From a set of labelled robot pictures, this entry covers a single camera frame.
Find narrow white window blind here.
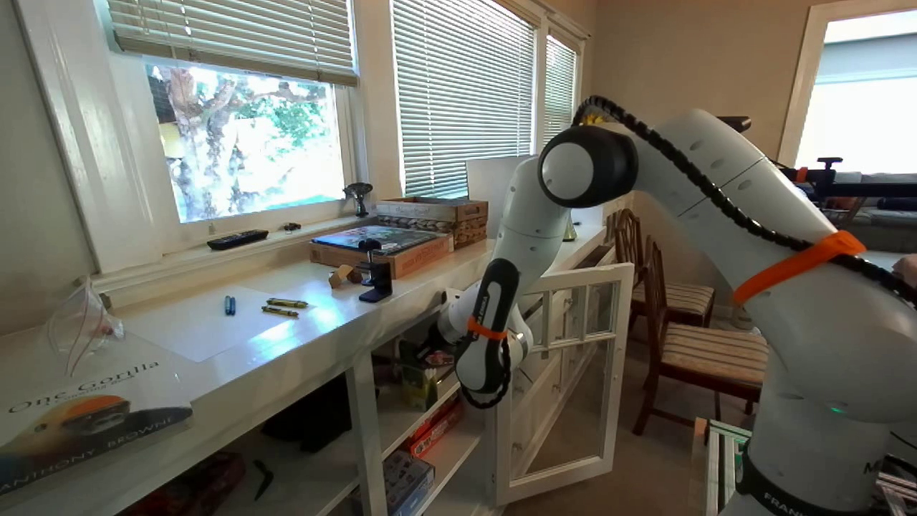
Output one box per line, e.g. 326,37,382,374
542,34,581,148

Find black table clamp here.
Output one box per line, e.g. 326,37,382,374
354,247,397,305

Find small wooden blocks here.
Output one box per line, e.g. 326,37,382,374
326,261,366,292

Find white shelf cabinet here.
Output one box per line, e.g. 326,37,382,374
0,202,637,516

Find blue toy brick box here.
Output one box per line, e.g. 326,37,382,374
382,447,437,516

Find black camera on tripod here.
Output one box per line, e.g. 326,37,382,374
811,152,847,205

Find black remote control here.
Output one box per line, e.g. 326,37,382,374
204,225,271,254

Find large picture book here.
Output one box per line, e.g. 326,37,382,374
0,333,223,497

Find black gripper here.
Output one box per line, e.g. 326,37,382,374
410,327,459,383

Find long white window blind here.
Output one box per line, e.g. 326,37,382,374
389,0,538,199

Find black braided cable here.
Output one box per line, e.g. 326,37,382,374
569,90,917,310

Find black fabric bag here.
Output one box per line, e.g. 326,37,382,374
257,374,353,452

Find short white window blind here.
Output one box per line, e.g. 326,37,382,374
104,0,360,89

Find clear plastic bag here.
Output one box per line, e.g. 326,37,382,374
41,275,129,377

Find dark wooden crate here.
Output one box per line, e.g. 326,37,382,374
370,194,490,252

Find white framed window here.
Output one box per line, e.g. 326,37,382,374
141,53,354,228

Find orange flat box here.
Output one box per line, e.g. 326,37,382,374
403,397,466,460

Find dark grey couch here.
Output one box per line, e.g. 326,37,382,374
791,168,917,254

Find small red box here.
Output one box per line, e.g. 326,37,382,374
119,447,247,516

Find white glass cabinet door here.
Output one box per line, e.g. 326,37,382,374
490,261,637,506

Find wooden slat chair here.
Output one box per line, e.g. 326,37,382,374
604,205,720,328
629,235,774,437

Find green edged white board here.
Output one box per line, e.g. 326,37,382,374
703,417,753,516

